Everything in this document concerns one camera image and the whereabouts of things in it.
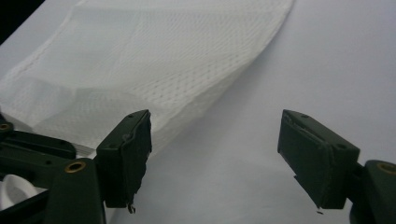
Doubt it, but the white mesh laundry bag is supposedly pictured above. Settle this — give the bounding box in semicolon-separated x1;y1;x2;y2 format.
0;0;295;157

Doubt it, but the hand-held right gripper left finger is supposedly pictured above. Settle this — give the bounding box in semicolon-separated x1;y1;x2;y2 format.
93;108;153;215

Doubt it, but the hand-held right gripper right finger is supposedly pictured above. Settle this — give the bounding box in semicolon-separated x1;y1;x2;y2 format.
276;108;361;210

